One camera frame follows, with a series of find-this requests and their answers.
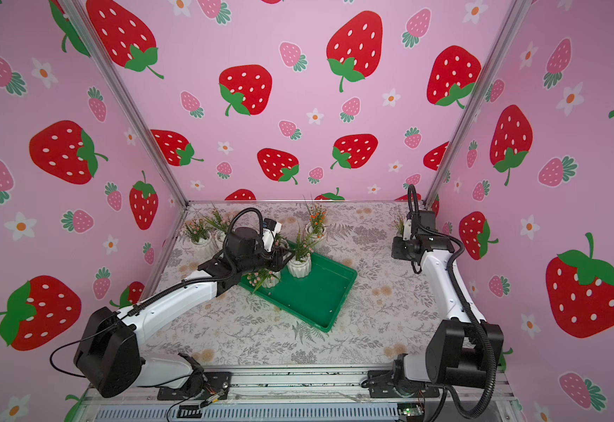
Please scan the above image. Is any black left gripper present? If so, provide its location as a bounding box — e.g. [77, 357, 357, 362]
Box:
[237, 243, 296, 278]

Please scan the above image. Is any green gypsophila pot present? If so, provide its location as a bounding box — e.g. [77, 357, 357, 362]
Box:
[287, 230, 317, 279]

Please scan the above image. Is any green grass pot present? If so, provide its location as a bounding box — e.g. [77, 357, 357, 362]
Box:
[394, 216, 406, 238]

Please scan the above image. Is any orange gypsophila pot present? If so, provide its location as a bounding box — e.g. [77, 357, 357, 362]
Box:
[305, 202, 327, 244]

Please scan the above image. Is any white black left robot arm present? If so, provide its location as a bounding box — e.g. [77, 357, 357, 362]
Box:
[73, 207, 294, 398]

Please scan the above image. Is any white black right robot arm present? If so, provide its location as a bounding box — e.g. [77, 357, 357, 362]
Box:
[361, 185, 504, 420]

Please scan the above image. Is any green plastic storage box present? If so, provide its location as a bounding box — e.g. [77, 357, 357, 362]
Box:
[239, 253, 358, 333]

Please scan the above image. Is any gypsophila pot back left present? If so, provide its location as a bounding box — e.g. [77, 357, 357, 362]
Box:
[204, 207, 230, 248]

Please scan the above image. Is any gypsophila pot far left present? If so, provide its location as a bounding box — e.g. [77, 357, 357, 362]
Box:
[185, 218, 215, 253]

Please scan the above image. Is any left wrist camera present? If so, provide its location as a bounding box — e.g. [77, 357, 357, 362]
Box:
[262, 218, 281, 252]

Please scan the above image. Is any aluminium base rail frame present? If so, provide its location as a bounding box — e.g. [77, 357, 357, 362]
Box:
[76, 363, 524, 422]

